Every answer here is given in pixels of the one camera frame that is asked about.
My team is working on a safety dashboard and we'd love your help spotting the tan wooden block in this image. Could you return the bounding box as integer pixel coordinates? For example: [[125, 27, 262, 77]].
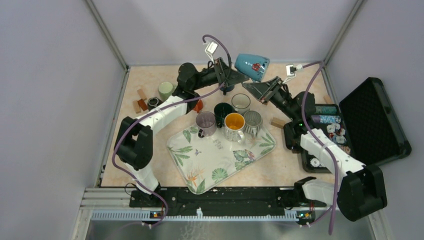
[[136, 88, 147, 101]]

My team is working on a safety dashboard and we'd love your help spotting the purple cable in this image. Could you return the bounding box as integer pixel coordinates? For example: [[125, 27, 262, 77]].
[[299, 60, 340, 236], [111, 34, 233, 229]]

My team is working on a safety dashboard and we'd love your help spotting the reddish brown wooden block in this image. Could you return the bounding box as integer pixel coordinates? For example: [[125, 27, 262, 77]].
[[137, 99, 149, 111]]

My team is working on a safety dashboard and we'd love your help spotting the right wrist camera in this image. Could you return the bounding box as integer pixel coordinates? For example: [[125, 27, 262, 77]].
[[283, 64, 303, 84]]

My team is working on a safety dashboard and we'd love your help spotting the dark green mug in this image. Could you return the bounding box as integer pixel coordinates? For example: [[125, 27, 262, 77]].
[[213, 102, 235, 129]]

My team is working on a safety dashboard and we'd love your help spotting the grey striped mug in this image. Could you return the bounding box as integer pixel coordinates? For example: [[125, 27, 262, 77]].
[[243, 110, 263, 137]]

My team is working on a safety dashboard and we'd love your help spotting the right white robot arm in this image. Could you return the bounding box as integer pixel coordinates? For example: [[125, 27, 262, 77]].
[[242, 77, 388, 222]]

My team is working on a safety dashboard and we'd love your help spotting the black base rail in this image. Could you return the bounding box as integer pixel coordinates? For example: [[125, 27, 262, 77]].
[[129, 186, 326, 221]]

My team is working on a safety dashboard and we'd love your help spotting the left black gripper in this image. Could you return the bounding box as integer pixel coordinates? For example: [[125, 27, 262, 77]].
[[191, 57, 249, 91]]

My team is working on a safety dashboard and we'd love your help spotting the orange red mug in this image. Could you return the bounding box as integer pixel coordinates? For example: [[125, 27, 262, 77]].
[[193, 99, 204, 114]]

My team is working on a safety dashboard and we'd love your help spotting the light green mug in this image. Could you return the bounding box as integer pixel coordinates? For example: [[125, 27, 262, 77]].
[[157, 81, 176, 101]]

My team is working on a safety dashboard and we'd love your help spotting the navy blue mug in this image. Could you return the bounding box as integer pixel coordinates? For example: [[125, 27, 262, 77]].
[[220, 85, 235, 96]]

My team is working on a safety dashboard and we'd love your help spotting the black mug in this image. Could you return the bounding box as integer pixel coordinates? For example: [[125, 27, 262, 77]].
[[146, 96, 163, 110]]

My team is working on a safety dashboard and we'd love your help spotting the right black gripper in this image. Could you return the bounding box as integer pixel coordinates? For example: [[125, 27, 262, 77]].
[[243, 76, 298, 121]]

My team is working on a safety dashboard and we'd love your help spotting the black carrying case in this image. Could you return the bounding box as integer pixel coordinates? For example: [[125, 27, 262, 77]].
[[283, 77, 412, 173]]

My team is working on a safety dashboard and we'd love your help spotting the floral leaf pattern tray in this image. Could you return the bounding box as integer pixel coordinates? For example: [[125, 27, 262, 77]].
[[166, 124, 276, 195]]

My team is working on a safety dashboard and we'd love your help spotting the white floral mug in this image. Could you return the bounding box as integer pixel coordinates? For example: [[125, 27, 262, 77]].
[[223, 112, 246, 143]]

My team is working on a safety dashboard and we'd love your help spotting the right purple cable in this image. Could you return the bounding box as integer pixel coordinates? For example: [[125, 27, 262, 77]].
[[299, 60, 340, 236]]

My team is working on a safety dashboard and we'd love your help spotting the light wooden block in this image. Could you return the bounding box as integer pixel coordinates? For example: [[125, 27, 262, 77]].
[[270, 117, 286, 129]]

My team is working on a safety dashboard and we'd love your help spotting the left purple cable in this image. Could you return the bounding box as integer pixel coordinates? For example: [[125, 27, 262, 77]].
[[111, 34, 233, 229]]

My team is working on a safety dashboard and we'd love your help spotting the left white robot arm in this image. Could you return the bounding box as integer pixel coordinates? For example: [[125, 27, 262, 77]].
[[112, 58, 249, 207]]

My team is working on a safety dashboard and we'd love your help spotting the lilac purple mug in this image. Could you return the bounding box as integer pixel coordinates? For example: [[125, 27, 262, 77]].
[[195, 111, 217, 138]]

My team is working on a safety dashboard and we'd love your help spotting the white black-rimmed mug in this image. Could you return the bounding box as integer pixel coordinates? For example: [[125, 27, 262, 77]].
[[231, 93, 251, 115]]

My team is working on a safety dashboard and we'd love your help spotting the light blue mug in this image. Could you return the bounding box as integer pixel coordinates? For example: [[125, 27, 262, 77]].
[[234, 53, 271, 82]]

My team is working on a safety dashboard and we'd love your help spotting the pale wooden block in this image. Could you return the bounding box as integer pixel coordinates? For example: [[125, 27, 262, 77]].
[[132, 100, 142, 114]]

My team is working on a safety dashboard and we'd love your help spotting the wooden block by case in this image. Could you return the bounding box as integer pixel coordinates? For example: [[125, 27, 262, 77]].
[[323, 95, 334, 105]]

